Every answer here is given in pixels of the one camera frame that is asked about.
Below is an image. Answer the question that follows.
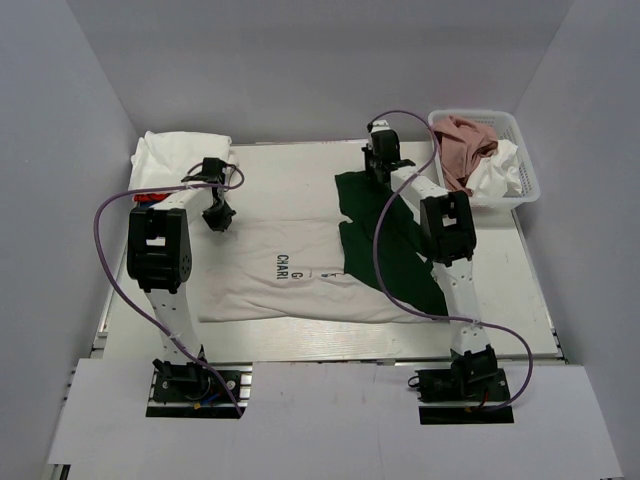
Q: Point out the pink t-shirt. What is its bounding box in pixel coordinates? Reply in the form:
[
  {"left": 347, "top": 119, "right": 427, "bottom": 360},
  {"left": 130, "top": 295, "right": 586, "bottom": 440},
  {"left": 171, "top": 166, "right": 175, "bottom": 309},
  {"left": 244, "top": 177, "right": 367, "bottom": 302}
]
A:
[{"left": 433, "top": 115, "right": 498, "bottom": 195}]

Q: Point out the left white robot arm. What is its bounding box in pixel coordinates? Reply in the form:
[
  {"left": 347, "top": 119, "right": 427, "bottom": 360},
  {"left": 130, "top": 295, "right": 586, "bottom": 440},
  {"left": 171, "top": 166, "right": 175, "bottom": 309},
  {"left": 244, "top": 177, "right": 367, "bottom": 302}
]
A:
[{"left": 127, "top": 158, "right": 238, "bottom": 399}]

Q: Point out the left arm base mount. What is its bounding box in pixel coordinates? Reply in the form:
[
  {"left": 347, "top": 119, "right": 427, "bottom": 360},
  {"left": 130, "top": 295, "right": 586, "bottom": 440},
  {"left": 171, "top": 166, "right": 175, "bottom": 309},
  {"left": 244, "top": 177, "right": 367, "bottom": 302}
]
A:
[{"left": 146, "top": 359, "right": 252, "bottom": 420}]

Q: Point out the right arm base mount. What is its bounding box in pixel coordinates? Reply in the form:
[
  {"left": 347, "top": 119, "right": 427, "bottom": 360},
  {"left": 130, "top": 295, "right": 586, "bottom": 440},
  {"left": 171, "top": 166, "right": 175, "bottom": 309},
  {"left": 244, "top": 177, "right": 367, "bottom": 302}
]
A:
[{"left": 407, "top": 369, "right": 515, "bottom": 426}]

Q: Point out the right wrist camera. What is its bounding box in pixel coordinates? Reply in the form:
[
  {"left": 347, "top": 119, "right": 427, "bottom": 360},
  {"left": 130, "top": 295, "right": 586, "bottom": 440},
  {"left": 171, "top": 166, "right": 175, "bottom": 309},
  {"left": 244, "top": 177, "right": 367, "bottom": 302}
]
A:
[{"left": 366, "top": 119, "right": 395, "bottom": 137}]

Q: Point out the folded white t-shirt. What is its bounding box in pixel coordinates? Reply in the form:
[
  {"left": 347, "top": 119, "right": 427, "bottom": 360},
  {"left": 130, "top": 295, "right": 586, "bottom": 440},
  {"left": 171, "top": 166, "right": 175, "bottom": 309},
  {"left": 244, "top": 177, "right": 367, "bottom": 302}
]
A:
[{"left": 129, "top": 131, "right": 239, "bottom": 191}]

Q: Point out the folded red t-shirt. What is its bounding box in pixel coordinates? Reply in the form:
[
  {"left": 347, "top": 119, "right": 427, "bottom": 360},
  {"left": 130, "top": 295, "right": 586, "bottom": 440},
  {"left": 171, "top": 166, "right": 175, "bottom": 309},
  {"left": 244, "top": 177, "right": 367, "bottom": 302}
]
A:
[{"left": 133, "top": 192, "right": 169, "bottom": 205}]

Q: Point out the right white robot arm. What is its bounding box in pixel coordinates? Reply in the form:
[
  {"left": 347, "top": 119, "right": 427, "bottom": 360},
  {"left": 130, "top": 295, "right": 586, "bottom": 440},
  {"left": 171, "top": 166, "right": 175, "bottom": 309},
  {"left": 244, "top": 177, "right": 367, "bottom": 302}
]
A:
[{"left": 363, "top": 120, "right": 500, "bottom": 402}]

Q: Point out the white plastic laundry basket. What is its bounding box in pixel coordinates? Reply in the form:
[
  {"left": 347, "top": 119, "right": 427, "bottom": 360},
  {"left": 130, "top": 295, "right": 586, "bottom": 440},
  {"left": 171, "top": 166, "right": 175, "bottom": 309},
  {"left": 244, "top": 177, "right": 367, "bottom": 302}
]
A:
[{"left": 428, "top": 109, "right": 540, "bottom": 210}]

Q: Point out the white green Charlie Brown t-shirt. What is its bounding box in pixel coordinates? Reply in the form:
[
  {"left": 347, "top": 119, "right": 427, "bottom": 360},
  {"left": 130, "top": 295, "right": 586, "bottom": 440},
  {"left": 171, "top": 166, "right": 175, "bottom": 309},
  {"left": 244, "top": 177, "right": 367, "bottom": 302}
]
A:
[{"left": 188, "top": 172, "right": 447, "bottom": 324}]

